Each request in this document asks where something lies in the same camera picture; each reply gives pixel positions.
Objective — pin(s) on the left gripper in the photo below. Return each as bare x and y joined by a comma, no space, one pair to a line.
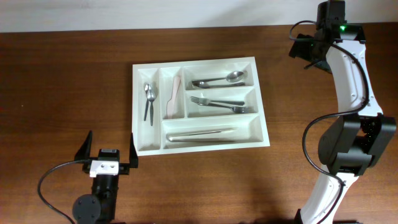
124,167

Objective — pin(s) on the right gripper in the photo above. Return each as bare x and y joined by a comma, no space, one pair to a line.
300,47

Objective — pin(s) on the small teaspoon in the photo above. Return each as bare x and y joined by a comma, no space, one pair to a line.
148,86
151,96

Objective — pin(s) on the pink plastic knife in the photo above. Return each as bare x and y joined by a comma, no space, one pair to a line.
171,103

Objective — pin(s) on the large spoon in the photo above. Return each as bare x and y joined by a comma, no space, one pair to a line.
232,77
205,85

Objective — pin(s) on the fork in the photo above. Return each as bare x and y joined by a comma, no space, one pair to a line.
235,109
206,101

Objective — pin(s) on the metal tongs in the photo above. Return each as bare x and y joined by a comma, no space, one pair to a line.
214,135

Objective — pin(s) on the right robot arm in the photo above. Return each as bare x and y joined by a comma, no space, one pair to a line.
360,133

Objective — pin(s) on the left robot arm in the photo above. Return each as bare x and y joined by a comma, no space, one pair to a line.
100,205

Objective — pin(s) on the white plastic cutlery tray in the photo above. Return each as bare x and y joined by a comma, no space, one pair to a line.
250,128

